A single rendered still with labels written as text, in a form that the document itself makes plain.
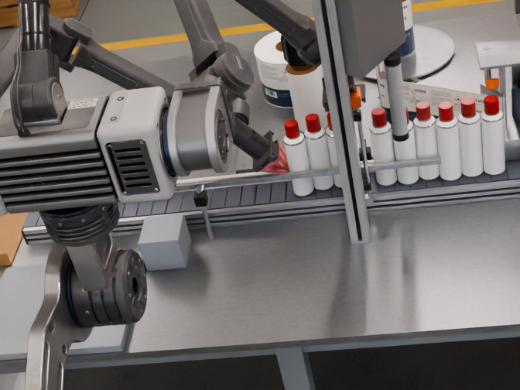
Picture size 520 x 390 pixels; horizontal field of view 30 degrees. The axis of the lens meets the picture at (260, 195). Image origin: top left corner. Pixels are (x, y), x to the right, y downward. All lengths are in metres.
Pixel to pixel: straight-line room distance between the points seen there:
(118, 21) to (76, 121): 3.93
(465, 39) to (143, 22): 2.83
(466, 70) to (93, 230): 1.39
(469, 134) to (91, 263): 0.97
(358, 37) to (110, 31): 3.58
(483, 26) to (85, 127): 1.66
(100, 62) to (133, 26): 3.20
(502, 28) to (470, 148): 0.73
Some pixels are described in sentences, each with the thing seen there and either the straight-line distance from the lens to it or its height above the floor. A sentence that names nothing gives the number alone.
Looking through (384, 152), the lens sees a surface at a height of 0.98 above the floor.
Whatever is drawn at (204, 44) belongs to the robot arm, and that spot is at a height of 1.49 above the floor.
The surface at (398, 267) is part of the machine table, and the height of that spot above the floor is 0.83.
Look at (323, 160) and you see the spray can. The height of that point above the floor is 0.97.
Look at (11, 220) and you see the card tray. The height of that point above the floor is 0.83.
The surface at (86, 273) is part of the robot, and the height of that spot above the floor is 1.22.
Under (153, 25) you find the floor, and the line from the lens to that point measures 5.39.
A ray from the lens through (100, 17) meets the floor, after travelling 5.65.
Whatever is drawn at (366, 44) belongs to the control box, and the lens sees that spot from 2.01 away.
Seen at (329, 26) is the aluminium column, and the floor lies 1.41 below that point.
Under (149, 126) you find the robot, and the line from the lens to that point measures 1.56.
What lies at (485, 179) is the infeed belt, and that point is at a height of 0.88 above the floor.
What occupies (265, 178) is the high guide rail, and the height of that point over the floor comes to 0.96.
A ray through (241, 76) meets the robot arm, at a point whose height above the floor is 1.46.
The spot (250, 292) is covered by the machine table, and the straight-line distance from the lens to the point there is 2.24.
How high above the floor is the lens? 2.33
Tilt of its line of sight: 37 degrees down
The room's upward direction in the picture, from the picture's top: 13 degrees counter-clockwise
